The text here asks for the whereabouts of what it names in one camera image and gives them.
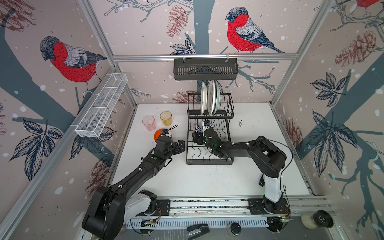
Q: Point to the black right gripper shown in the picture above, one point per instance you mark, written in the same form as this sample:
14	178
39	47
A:
201	135

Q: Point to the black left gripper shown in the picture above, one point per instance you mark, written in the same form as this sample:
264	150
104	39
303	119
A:
177	149

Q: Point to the orange bowl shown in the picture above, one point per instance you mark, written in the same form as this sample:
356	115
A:
162	132

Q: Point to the blue zigzag patterned bowl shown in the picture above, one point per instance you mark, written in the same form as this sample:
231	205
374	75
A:
197	129

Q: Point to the black wire dish rack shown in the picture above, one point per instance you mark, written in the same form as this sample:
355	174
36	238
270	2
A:
199	155

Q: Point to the yellow plastic cup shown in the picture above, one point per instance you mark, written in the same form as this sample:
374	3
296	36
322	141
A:
166	118

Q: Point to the pink plastic cup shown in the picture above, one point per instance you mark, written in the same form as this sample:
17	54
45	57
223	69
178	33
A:
149	123

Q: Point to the cream white plate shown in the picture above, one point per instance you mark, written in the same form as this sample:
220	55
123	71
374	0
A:
204	97

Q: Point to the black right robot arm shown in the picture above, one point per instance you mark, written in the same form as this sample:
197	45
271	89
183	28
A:
268	157

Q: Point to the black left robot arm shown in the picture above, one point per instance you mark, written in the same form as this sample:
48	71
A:
106	213

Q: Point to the mint green plate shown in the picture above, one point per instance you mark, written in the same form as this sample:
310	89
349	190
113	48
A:
214	97

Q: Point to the black stapler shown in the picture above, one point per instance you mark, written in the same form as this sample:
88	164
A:
196	231

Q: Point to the black round cap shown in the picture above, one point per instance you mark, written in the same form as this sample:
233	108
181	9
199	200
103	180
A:
234	229

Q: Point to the horizontal aluminium crossbar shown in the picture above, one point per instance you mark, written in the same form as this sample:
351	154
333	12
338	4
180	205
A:
241	57

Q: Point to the black hanging wall basket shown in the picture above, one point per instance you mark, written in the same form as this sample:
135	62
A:
205	69

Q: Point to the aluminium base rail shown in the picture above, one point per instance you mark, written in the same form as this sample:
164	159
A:
180	213

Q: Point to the white mesh wall basket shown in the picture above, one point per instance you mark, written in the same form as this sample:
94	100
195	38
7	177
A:
98	114

